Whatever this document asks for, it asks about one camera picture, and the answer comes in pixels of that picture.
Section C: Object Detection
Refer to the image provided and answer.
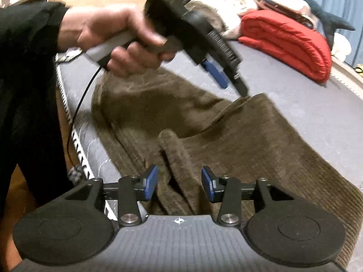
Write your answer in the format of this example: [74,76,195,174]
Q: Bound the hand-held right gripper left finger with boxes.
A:
[64,164,159,228]

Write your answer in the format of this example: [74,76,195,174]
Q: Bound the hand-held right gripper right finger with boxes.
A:
[201,166,291,228]

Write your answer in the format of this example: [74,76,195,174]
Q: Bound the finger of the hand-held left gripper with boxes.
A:
[202,59,229,89]
[224,62,250,97]

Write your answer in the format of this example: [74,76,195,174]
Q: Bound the brown corduroy pants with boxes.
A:
[91,67,363,272]

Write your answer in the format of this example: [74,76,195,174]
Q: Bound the person's left forearm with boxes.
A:
[0,1,70,63]

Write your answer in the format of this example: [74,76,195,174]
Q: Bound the person's left hand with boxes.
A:
[58,4,177,78]

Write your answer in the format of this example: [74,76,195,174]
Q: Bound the white fluffy blanket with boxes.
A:
[186,0,274,39]

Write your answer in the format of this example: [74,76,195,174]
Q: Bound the folded red quilt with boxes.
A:
[238,9,332,84]

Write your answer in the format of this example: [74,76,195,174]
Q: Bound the grey quilted mattress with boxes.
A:
[54,34,363,272]

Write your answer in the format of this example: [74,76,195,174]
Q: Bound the dark striped bag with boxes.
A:
[250,0,316,30]

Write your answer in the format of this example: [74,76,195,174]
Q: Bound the blue curtain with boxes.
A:
[309,0,363,66]

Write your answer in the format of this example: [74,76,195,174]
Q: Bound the person's dark clothed body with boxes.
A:
[0,48,75,272]

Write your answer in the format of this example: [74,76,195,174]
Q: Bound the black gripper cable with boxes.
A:
[66,64,106,166]

